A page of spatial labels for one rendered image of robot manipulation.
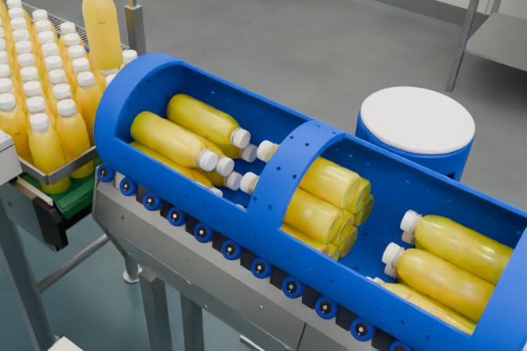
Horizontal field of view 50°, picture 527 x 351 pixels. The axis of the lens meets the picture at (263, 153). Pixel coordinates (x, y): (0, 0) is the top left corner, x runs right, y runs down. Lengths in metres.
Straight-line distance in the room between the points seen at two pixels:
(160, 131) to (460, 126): 0.72
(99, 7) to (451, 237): 0.82
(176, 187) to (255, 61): 2.64
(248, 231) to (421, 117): 0.62
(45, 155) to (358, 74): 2.59
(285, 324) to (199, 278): 0.22
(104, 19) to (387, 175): 0.66
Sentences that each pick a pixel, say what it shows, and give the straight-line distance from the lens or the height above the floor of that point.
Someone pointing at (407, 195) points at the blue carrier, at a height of 1.08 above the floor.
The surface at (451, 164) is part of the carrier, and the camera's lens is 1.41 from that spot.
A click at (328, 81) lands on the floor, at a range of 3.54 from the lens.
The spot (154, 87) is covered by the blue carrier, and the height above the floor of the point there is 1.15.
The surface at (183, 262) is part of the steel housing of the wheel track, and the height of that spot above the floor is 0.87.
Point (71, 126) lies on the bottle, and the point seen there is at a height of 1.05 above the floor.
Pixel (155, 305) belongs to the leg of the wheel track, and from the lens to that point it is 1.64.
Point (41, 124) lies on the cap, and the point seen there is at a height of 1.09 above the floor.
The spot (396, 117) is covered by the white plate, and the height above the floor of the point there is 1.04.
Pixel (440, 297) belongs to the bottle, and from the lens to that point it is 1.02.
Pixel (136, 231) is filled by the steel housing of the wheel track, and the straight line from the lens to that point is 1.35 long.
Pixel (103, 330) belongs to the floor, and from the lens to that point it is 2.26.
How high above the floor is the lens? 1.84
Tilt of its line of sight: 39 degrees down
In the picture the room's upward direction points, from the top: 3 degrees clockwise
